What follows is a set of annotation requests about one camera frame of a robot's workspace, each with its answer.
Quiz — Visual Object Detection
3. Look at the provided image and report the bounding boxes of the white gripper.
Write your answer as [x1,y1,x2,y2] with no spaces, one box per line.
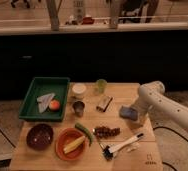
[131,98,151,127]

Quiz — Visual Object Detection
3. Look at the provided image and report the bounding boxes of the blue sponge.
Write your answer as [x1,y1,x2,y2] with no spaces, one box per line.
[119,106,138,121]

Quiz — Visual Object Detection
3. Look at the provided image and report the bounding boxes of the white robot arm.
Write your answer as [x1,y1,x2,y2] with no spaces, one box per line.
[131,81,188,132]

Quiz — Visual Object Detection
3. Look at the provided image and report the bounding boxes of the green translucent cup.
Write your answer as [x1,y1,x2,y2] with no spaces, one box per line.
[96,79,107,93]

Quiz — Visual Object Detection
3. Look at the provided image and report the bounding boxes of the metal cup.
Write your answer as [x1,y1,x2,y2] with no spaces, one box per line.
[73,101,85,117]

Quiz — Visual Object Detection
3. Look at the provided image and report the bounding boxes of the small brown box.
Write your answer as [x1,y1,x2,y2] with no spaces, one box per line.
[96,96,113,112]

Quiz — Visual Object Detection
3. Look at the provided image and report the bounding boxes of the bunch of dark grapes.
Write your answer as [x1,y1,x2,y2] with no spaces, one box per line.
[94,126,120,138]

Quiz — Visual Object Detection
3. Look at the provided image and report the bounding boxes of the white dish brush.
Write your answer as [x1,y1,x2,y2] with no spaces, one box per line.
[103,133,144,161]

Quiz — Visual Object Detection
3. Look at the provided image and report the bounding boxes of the green pepper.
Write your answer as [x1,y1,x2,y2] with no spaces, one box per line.
[75,123,93,146]

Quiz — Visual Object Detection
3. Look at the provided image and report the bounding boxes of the yellow corn cob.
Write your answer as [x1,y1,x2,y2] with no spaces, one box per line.
[63,136,85,154]

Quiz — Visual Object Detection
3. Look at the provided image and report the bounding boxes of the orange plate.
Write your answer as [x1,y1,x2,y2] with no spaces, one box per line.
[55,128,86,161]

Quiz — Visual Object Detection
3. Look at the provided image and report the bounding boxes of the orange fruit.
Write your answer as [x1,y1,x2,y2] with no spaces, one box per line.
[49,100,60,111]

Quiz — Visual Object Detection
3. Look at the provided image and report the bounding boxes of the green plastic tray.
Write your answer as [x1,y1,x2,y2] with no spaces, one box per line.
[19,77,70,122]

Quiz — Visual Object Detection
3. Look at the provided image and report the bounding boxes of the grey folded cloth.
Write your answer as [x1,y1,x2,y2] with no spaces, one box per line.
[37,93,55,113]

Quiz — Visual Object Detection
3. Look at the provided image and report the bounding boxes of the dark purple bowl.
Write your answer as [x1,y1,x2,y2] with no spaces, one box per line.
[26,124,53,150]

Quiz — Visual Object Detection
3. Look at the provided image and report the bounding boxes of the black cable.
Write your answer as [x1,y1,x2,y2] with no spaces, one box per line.
[152,125,188,152]

